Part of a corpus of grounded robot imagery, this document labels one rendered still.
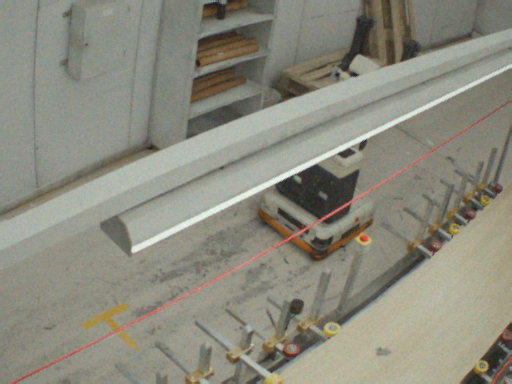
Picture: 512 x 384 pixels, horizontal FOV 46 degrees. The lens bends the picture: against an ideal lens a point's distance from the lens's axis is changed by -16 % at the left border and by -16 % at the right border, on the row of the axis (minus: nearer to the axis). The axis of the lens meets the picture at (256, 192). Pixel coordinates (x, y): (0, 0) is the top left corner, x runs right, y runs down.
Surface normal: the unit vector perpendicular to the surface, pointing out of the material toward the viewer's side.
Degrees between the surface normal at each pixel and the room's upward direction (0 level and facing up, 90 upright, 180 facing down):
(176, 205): 61
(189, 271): 0
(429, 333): 0
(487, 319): 0
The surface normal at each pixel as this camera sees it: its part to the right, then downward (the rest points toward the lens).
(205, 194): 0.68, 0.04
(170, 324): 0.13, -0.80
